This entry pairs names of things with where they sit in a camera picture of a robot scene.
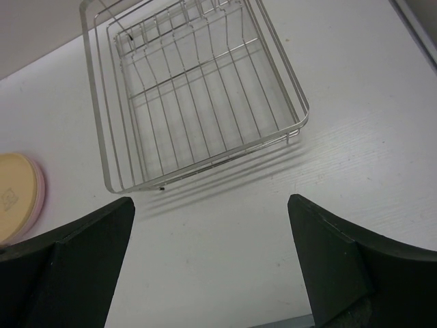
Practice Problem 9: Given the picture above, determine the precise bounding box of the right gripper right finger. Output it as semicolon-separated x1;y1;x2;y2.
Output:
287;194;436;327

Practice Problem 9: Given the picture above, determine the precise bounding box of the metal wire dish rack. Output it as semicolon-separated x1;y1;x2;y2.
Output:
79;1;309;194

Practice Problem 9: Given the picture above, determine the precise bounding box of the pink plastic plate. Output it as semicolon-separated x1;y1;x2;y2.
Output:
10;156;46;244

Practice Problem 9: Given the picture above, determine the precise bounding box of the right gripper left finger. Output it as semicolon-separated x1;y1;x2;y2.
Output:
1;197;135;327

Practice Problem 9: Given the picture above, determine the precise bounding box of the tan yellow plate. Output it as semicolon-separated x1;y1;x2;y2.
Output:
1;153;38;243

